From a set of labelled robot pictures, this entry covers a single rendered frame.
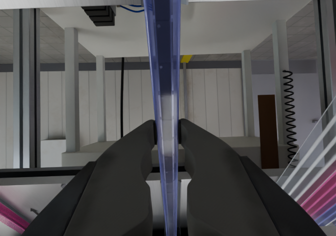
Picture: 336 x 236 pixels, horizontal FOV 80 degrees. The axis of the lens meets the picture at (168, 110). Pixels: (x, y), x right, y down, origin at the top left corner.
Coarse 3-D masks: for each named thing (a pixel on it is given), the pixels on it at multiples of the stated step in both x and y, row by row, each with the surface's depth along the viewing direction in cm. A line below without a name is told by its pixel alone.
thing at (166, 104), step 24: (144, 0) 7; (168, 0) 7; (168, 24) 8; (168, 48) 9; (168, 72) 9; (168, 96) 10; (168, 120) 12; (168, 144) 13; (168, 168) 15; (168, 192) 18; (168, 216) 22
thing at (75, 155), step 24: (72, 48) 62; (72, 72) 61; (96, 72) 89; (72, 96) 61; (120, 96) 96; (288, 96) 61; (72, 120) 61; (120, 120) 95; (288, 120) 60; (72, 144) 60; (96, 144) 78; (240, 144) 64
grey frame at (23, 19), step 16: (320, 0) 49; (16, 16) 48; (32, 16) 49; (320, 16) 50; (16, 32) 48; (32, 32) 49; (320, 32) 50; (16, 48) 47; (32, 48) 48; (320, 48) 50; (16, 64) 47; (32, 64) 48; (320, 64) 50; (16, 80) 47; (32, 80) 48; (320, 80) 50; (16, 96) 47; (32, 96) 48; (320, 96) 50; (16, 112) 47; (32, 112) 48; (16, 128) 47; (32, 128) 47; (16, 144) 46; (32, 144) 47; (16, 160) 46; (32, 160) 47
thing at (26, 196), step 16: (0, 176) 29; (16, 176) 29; (32, 176) 29; (48, 176) 29; (64, 176) 23; (272, 176) 23; (0, 192) 24; (16, 192) 24; (32, 192) 24; (48, 192) 24; (160, 192) 24; (16, 208) 27; (32, 208) 27; (160, 208) 28; (0, 224) 30; (160, 224) 32
